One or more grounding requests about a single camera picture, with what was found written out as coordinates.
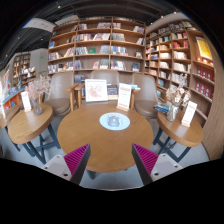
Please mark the dark standing book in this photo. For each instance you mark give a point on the dark standing book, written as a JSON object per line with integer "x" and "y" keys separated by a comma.
{"x": 112, "y": 90}

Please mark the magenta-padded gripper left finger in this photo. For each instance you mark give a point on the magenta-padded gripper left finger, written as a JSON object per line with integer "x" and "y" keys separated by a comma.
{"x": 77, "y": 159}

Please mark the beige padded wooden-armed chair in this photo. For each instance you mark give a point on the beige padded wooden-armed chair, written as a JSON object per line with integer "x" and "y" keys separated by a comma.
{"x": 145, "y": 95}
{"x": 60, "y": 93}
{"x": 105, "y": 74}

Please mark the stack of blue books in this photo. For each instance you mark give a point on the stack of blue books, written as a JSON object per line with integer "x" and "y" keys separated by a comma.
{"x": 161, "y": 108}

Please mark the white red sign wooden base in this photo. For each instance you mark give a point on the white red sign wooden base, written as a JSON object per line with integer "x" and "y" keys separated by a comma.
{"x": 124, "y": 96}

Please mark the round light blue mouse pad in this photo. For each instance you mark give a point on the round light blue mouse pad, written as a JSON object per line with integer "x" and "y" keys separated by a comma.
{"x": 125, "y": 122}

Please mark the curved wooden bookshelf with books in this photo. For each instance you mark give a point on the curved wooden bookshelf with books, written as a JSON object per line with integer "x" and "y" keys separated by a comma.
{"x": 180, "y": 56}

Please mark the small distant wooden bookshelf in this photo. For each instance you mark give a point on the small distant wooden bookshelf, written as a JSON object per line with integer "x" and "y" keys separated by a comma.
{"x": 21, "y": 68}

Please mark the wide wooden bookshelf with books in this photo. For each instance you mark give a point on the wide wooden bookshelf with books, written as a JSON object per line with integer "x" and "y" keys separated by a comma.
{"x": 96, "y": 43}

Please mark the glass vase with pale flowers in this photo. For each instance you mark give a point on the glass vase with pale flowers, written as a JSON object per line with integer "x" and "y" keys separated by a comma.
{"x": 172, "y": 113}

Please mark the white floral picture card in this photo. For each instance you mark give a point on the white floral picture card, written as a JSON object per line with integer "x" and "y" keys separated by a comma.
{"x": 96, "y": 90}

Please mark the grey computer mouse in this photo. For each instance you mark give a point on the grey computer mouse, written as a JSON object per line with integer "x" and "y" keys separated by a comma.
{"x": 114, "y": 120}

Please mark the round wooden side table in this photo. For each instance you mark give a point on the round wooden side table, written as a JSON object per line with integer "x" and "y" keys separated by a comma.
{"x": 180, "y": 131}
{"x": 30, "y": 125}
{"x": 7, "y": 116}

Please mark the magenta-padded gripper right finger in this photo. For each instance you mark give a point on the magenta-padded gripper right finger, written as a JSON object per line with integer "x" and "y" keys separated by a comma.
{"x": 146, "y": 159}

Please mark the white hanging ceiling panel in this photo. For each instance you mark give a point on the white hanging ceiling panel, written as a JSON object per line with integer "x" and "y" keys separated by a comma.
{"x": 39, "y": 24}

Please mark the low orange display shelf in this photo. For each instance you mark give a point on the low orange display shelf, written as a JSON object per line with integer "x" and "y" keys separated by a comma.
{"x": 11, "y": 96}

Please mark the small white table sign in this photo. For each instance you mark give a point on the small white table sign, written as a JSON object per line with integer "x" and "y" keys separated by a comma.
{"x": 189, "y": 113}
{"x": 26, "y": 101}

